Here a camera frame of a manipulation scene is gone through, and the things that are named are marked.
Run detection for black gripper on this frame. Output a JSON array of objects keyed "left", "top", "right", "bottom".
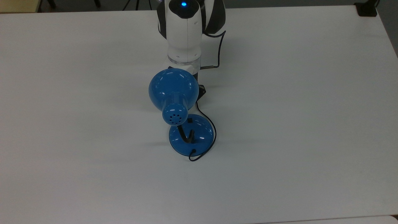
[{"left": 168, "top": 65, "right": 207, "bottom": 101}]

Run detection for black tripod legs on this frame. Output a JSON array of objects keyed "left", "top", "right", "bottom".
[{"left": 122, "top": 0, "right": 153, "bottom": 11}]

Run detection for yellowish wooden furniture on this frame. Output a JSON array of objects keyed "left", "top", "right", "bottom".
[{"left": 0, "top": 0, "right": 43, "bottom": 14}]

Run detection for black cable on robot arm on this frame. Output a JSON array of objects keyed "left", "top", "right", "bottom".
[{"left": 200, "top": 30, "right": 227, "bottom": 69}]

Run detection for black lamp power cable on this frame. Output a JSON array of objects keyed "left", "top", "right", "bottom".
[{"left": 188, "top": 100, "right": 217, "bottom": 162}]

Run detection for blue desk lamp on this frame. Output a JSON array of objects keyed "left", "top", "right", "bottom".
[{"left": 148, "top": 68, "right": 215, "bottom": 156}]

